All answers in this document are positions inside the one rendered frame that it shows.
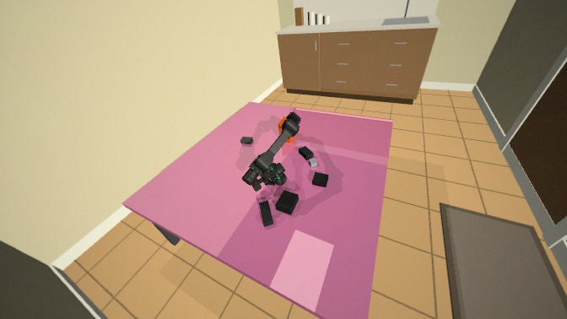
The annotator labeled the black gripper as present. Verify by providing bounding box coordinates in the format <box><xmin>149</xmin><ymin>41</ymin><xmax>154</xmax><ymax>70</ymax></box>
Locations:
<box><xmin>252</xmin><ymin>163</ymin><xmax>285</xmax><ymax>192</ymax></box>

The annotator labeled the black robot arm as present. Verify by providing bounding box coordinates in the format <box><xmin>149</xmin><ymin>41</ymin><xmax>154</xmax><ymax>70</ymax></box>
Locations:
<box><xmin>241</xmin><ymin>112</ymin><xmax>301</xmax><ymax>186</ymax></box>

